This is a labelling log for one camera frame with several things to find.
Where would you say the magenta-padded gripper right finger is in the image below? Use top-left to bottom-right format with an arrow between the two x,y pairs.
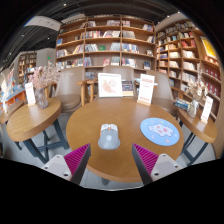
131,143 -> 183,185

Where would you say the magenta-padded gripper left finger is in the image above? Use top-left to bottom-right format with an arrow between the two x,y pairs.
41,143 -> 92,185

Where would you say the grey computer mouse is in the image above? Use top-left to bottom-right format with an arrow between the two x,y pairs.
97,123 -> 121,151

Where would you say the round blue mouse pad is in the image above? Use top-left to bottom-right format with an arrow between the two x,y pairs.
139,117 -> 181,147

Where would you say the round wooden side table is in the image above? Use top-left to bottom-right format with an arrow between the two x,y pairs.
5,97 -> 70,164
176,106 -> 218,166
0,99 -> 25,127

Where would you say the stack of books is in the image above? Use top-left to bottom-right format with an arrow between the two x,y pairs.
173,98 -> 191,111

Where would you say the glass vase with dried flowers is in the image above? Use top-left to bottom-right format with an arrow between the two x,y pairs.
185,68 -> 209,119
28,61 -> 63,110

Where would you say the white sign with red print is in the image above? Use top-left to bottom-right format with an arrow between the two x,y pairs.
136,73 -> 156,107

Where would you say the beige upholstered wooden armchair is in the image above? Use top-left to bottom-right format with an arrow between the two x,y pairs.
146,69 -> 179,118
53,66 -> 89,113
86,64 -> 138,103

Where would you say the dark standing book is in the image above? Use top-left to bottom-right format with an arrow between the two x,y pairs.
121,79 -> 135,98

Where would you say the small white table sign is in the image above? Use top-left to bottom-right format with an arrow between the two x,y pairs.
200,95 -> 214,124
24,82 -> 37,107

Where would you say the white framed floral picture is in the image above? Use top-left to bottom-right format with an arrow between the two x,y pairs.
97,72 -> 124,99

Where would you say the small distant wooden bookshelf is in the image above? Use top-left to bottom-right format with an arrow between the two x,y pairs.
17,50 -> 38,84

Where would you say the tall wooden bookshelf with poster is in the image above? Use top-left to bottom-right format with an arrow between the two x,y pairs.
154,19 -> 224,158

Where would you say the wide wooden bookshelf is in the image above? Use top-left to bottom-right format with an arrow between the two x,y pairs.
54,13 -> 157,81

